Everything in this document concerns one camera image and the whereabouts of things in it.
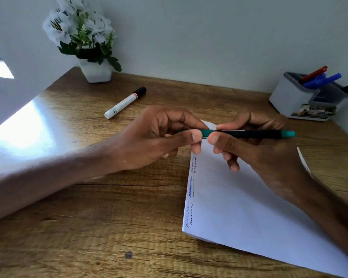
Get blue pen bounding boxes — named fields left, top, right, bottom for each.
left=302, top=73, right=327, bottom=88
left=307, top=73, right=343, bottom=90

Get person's right hand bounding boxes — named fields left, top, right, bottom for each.
left=207, top=110, right=312, bottom=203

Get white marker with black cap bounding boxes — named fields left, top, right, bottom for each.
left=104, top=86, right=147, bottom=120

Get green pen cap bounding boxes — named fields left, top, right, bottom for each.
left=175, top=129, right=217, bottom=139

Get white artificial flowers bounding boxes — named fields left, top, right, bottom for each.
left=42, top=0, right=122, bottom=73

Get white and grey desk organizer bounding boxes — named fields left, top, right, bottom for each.
left=269, top=72, right=348, bottom=122

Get red pen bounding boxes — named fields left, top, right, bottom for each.
left=299, top=65, right=328, bottom=83

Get white paper sheet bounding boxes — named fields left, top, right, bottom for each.
left=182, top=120, right=348, bottom=278

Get person's right forearm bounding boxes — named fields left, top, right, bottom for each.
left=274, top=171, right=348, bottom=265

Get black and green pen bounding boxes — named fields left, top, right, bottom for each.
left=216, top=129, right=296, bottom=140

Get person's left forearm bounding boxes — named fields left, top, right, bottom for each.
left=0, top=133, right=119, bottom=225

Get white flower pot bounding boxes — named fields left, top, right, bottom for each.
left=77, top=56, right=113, bottom=84

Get photo card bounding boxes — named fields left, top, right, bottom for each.
left=291, top=104, right=337, bottom=119

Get person's left hand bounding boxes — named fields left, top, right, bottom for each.
left=111, top=105, right=210, bottom=173

